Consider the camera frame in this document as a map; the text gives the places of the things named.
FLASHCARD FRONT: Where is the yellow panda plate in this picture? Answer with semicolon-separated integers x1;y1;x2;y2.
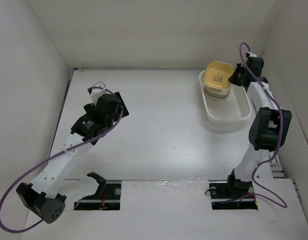
203;61;234;90

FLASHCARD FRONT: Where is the cream panda plate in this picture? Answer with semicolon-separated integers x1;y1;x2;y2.
203;85;232;100

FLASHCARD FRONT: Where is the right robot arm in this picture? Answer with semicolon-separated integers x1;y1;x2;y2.
225;52;292;198

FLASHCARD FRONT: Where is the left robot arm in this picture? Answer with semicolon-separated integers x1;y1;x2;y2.
16;91;129;224

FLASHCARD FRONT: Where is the white perforated plastic bin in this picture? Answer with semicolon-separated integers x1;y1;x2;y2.
198;70;252;125

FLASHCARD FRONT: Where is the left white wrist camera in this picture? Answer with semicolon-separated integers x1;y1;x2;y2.
87;81;107;106

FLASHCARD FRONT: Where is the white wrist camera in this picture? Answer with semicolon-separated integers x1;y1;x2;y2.
87;81;107;106
245;51;258;59

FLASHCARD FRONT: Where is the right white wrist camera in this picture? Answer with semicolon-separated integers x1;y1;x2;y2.
245;51;258;59

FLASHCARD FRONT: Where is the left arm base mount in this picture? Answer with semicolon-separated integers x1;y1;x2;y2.
73;181;122;211

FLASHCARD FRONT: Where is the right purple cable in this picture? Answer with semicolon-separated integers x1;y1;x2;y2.
213;41;288;209

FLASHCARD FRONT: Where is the purple cable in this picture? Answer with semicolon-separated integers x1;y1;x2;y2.
0;86;125;233
213;41;288;209

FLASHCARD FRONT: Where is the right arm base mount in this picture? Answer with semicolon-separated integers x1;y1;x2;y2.
205;180;258;210

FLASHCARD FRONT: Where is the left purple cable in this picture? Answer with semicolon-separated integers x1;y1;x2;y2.
0;86;125;233

